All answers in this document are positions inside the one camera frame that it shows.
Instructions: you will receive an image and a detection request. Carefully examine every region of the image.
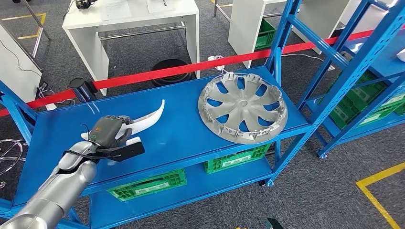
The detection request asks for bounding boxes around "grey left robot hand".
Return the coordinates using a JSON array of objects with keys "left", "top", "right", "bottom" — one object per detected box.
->
[{"left": 88, "top": 115, "right": 135, "bottom": 150}]

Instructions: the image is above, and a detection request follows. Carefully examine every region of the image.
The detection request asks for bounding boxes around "blue steel shelf rack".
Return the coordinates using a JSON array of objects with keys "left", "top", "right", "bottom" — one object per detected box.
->
[
  {"left": 297, "top": 28, "right": 405, "bottom": 159},
  {"left": 0, "top": 0, "right": 405, "bottom": 229}
]

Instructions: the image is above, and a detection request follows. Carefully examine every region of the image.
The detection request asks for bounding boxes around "green plastic crate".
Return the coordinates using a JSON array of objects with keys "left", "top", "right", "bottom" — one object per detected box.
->
[
  {"left": 359, "top": 93, "right": 405, "bottom": 125},
  {"left": 107, "top": 168, "right": 187, "bottom": 202},
  {"left": 255, "top": 19, "right": 277, "bottom": 51},
  {"left": 204, "top": 144, "right": 272, "bottom": 175},
  {"left": 318, "top": 72, "right": 389, "bottom": 130}
]

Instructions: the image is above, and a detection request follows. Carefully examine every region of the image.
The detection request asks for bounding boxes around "white table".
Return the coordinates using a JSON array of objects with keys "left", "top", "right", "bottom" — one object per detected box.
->
[{"left": 62, "top": 0, "right": 201, "bottom": 96}]

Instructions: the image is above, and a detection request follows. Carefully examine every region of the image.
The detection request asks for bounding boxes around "black round stool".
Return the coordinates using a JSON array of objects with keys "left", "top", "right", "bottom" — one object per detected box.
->
[{"left": 151, "top": 58, "right": 194, "bottom": 87}]

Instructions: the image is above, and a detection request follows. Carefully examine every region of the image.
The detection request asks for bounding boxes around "white cabinet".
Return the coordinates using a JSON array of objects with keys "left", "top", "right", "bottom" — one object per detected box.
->
[{"left": 0, "top": 23, "right": 43, "bottom": 104}]

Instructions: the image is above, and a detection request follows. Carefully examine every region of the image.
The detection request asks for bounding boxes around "red barrier belt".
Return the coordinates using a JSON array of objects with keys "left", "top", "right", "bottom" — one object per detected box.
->
[{"left": 0, "top": 28, "right": 377, "bottom": 118}]

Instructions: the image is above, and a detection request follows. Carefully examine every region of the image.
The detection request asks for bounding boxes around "white paper sheet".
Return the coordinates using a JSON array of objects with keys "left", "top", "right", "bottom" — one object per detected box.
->
[
  {"left": 146, "top": 0, "right": 176, "bottom": 14},
  {"left": 101, "top": 0, "right": 132, "bottom": 21}
]

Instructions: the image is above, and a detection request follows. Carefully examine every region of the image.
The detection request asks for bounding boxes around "small black device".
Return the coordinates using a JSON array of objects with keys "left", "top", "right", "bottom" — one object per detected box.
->
[{"left": 75, "top": 0, "right": 99, "bottom": 10}]

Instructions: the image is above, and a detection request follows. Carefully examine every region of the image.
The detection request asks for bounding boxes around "white power strip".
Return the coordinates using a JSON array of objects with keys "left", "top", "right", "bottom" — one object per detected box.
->
[{"left": 207, "top": 55, "right": 225, "bottom": 71}]

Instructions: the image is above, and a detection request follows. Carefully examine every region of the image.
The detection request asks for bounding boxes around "silver wheel hubcap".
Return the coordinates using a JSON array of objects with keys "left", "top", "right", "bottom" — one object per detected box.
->
[{"left": 198, "top": 72, "right": 288, "bottom": 145}]

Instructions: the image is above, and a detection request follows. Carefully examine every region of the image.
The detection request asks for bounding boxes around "black robot body piece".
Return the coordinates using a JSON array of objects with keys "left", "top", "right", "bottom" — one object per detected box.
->
[{"left": 265, "top": 217, "right": 284, "bottom": 229}]

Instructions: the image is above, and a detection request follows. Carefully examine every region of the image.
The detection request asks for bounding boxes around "yellow floor tape square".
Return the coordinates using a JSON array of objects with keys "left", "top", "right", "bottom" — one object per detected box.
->
[{"left": 356, "top": 162, "right": 405, "bottom": 229}]

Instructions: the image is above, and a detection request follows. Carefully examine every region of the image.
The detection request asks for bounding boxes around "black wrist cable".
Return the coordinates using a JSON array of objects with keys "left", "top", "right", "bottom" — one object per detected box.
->
[{"left": 62, "top": 148, "right": 124, "bottom": 161}]

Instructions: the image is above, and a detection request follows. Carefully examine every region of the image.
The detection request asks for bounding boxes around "dark barrier post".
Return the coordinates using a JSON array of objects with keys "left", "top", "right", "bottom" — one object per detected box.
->
[{"left": 69, "top": 78, "right": 97, "bottom": 103}]

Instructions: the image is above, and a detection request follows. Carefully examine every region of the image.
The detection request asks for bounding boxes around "white pedestal block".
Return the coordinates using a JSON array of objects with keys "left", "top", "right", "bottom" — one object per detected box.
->
[
  {"left": 292, "top": 0, "right": 352, "bottom": 54},
  {"left": 227, "top": 0, "right": 287, "bottom": 69}
]

